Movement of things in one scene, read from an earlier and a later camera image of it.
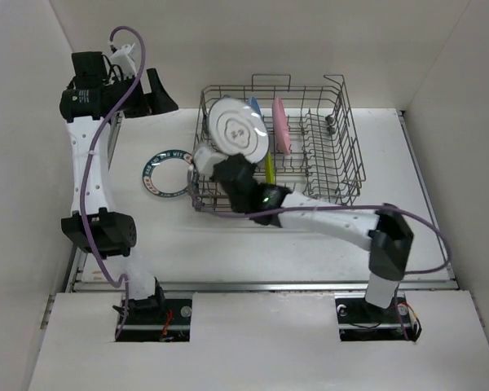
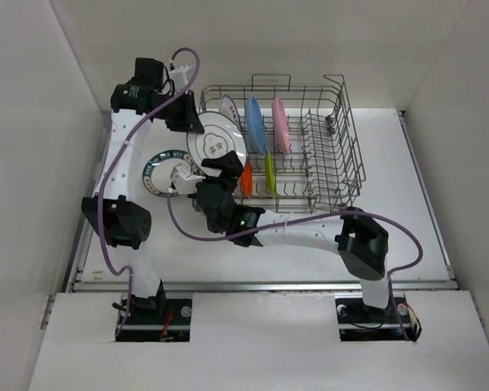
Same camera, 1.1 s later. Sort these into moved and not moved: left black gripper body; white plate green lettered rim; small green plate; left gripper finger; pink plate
Moved: left gripper finger; left black gripper body
Not moved: pink plate; white plate green lettered rim; small green plate
